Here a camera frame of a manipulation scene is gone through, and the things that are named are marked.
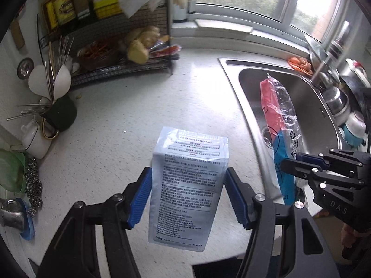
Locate red snack packets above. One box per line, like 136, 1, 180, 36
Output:
149, 45, 182, 61

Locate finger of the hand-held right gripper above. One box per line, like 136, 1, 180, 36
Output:
281, 158, 360, 184
296, 150, 363, 168

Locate white lidded pot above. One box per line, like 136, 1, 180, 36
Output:
21, 119, 51, 159

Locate bowl of dried chilies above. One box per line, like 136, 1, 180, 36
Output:
78, 41, 120, 70

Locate green bowl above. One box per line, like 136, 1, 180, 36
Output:
0, 149, 29, 194

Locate blue dish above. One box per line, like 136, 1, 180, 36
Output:
13, 198, 35, 241

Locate white rice cooker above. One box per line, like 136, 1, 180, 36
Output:
345, 59, 371, 79

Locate glass pot lid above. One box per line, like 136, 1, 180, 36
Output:
304, 35, 325, 64

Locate person's right hand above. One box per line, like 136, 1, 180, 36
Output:
341, 225, 361, 259

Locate silver printed sachet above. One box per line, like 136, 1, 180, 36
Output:
148, 126, 229, 252

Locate white spoon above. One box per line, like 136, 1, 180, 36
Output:
54, 65, 71, 99
28, 65, 50, 97

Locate orange cloth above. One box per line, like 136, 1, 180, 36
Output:
288, 56, 313, 74

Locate black wire rack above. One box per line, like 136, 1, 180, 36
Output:
38, 0, 174, 87

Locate stainless steel sink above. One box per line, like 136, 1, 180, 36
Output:
219, 57, 348, 206

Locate ginger root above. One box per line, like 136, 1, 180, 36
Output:
122, 26, 170, 64

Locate wooden handled tool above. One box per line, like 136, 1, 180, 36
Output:
11, 20, 26, 50

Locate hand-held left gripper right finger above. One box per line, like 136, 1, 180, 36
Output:
224, 168, 341, 278

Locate pink and blue plastic package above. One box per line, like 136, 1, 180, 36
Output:
260, 74, 305, 206

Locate steel kitchen faucet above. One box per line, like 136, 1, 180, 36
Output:
311, 20, 350, 86

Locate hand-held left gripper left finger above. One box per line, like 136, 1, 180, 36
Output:
36, 166, 153, 278

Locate steel wool scrubber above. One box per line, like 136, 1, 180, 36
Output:
25, 159, 43, 217

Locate yellow label sauce bottle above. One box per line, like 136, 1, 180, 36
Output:
52, 0, 77, 26

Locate steel oil pot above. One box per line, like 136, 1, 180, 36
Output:
0, 198, 25, 232

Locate dark sauce bottle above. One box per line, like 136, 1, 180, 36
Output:
71, 0, 97, 21

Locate steel bowl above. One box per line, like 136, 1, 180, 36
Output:
322, 87, 351, 125

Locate black wok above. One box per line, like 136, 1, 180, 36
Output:
340, 75, 371, 113

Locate yellow cap oil bottle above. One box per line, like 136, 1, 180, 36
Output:
42, 0, 58, 32

